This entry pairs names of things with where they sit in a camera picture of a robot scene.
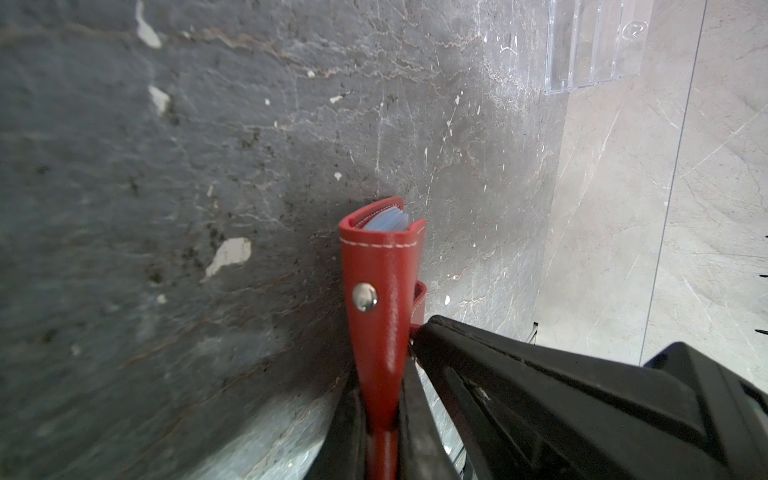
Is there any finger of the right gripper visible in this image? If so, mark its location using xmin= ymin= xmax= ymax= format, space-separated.
xmin=412 ymin=315 xmax=767 ymax=479

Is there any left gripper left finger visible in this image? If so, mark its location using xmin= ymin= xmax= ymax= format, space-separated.
xmin=304 ymin=371 xmax=367 ymax=480

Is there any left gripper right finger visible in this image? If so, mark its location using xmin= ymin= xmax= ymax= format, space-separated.
xmin=398 ymin=357 xmax=459 ymax=480

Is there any red leather card holder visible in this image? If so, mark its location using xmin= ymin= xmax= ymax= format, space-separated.
xmin=339 ymin=197 xmax=426 ymax=479

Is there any clear acrylic card stand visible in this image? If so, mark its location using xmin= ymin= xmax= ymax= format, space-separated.
xmin=544 ymin=0 xmax=654 ymax=94

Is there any black wire hook rack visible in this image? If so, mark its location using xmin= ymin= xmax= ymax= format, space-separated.
xmin=756 ymin=234 xmax=767 ymax=336

